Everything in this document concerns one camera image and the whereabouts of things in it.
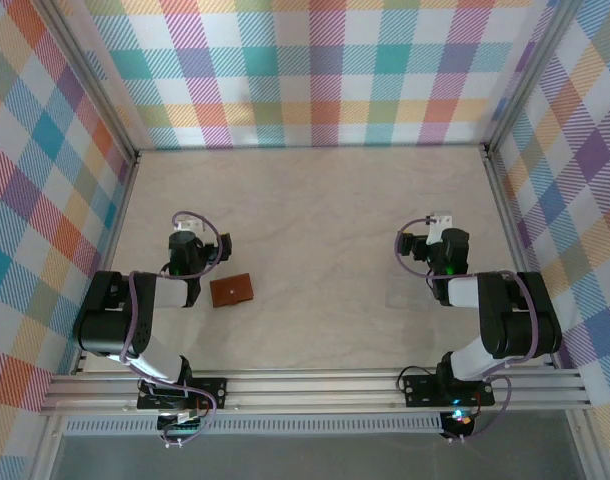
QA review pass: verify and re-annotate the brown leather card holder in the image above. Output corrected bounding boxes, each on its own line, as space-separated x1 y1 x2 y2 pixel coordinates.
209 273 255 309

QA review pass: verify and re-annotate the grey metal panel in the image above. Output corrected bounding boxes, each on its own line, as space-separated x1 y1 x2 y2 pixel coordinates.
49 433 586 480

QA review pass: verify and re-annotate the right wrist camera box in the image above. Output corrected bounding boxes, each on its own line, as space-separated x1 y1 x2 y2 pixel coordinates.
427 212 454 245

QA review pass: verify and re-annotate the aluminium side rail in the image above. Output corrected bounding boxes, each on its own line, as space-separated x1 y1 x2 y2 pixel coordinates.
483 144 560 370
70 149 141 376

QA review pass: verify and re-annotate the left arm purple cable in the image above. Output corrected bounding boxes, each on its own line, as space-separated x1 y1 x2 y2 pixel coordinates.
118 209 222 449

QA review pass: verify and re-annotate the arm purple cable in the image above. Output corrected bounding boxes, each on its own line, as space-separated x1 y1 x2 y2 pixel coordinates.
395 217 542 445
118 209 222 449

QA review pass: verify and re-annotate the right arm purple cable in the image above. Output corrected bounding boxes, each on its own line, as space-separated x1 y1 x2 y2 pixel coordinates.
395 217 542 445

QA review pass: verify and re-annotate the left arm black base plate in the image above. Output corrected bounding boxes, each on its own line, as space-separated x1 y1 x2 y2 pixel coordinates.
136 377 230 412

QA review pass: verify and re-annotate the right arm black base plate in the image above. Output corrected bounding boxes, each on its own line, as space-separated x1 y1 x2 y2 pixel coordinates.
402 372 497 408

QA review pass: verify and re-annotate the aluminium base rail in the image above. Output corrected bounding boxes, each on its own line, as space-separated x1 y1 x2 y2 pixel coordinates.
38 368 595 417

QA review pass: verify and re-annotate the grey slotted cable duct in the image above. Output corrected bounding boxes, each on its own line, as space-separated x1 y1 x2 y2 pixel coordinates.
62 417 447 437

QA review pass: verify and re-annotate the aluminium frame post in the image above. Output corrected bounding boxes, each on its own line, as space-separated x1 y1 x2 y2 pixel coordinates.
37 0 140 164
483 0 584 154

